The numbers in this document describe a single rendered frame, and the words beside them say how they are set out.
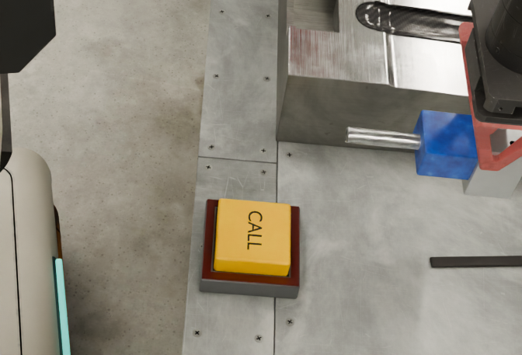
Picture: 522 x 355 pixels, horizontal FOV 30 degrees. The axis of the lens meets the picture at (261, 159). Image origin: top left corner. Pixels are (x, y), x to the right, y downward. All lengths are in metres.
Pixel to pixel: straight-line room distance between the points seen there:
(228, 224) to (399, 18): 0.26
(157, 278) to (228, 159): 0.88
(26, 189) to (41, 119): 0.47
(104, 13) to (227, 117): 1.27
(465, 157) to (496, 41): 0.11
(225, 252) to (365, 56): 0.22
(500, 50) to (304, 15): 0.31
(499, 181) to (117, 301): 1.07
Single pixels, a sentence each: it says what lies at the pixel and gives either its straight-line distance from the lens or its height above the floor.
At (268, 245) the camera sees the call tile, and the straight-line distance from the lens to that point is 0.78.
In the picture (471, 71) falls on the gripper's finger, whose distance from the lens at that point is 0.67.
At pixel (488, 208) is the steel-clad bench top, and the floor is 0.80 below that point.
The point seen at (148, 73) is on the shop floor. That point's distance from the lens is 2.03.
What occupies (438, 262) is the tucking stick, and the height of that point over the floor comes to 0.80.
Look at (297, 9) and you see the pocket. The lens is 0.92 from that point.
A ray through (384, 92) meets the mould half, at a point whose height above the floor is 0.88.
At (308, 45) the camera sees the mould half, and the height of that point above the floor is 0.89.
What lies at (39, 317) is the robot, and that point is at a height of 0.28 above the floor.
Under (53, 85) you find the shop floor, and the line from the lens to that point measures 2.02.
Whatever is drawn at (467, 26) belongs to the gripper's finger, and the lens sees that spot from 0.72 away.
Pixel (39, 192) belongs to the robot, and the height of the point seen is 0.27.
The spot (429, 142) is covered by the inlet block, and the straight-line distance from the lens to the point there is 0.72.
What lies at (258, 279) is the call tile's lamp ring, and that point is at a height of 0.82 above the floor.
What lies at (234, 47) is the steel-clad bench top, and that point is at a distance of 0.97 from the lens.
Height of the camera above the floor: 1.49
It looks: 51 degrees down
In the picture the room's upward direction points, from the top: 10 degrees clockwise
